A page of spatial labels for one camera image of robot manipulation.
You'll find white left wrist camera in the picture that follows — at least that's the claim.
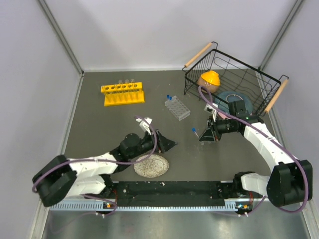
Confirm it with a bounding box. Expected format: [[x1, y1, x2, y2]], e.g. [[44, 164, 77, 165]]
[[136, 117, 152, 135]]

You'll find black wire basket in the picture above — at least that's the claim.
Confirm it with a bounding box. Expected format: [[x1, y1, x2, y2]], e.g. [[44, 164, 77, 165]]
[[182, 41, 289, 116]]

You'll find yellow brown bowl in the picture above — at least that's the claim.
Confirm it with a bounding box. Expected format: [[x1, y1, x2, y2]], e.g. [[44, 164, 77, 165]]
[[197, 70, 221, 93]]

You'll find blue plate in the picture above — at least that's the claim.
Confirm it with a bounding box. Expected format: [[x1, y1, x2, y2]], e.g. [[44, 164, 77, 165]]
[[215, 91, 253, 114]]

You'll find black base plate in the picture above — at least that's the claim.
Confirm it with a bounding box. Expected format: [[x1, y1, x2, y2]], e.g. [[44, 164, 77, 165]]
[[84, 181, 237, 207]]

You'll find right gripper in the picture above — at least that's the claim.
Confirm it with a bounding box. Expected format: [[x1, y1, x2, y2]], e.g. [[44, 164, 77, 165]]
[[199, 115, 236, 142]]

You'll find clear plastic tube rack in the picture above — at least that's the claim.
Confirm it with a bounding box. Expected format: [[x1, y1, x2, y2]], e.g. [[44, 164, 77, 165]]
[[165, 96, 191, 121]]

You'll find speckled white plate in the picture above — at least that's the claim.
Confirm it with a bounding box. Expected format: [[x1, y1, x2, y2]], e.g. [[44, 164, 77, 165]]
[[133, 154, 169, 178]]

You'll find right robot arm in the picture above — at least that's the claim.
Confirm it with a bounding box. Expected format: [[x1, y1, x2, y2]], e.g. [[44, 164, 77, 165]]
[[199, 100, 313, 207]]

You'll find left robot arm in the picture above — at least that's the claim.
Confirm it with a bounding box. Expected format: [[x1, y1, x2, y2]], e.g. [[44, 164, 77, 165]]
[[32, 130, 177, 207]]

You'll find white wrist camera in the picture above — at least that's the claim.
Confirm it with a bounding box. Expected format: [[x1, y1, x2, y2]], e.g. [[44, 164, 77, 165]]
[[136, 117, 152, 135], [204, 103, 218, 121]]

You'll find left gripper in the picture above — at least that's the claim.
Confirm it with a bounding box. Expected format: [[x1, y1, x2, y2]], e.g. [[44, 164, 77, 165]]
[[129, 128, 178, 160]]

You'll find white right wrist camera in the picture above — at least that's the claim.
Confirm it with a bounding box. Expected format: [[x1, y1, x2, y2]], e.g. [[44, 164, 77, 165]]
[[204, 103, 218, 121]]

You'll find yellow test tube rack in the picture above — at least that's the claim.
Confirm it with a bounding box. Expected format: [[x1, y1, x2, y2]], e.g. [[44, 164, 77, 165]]
[[100, 82, 145, 106]]

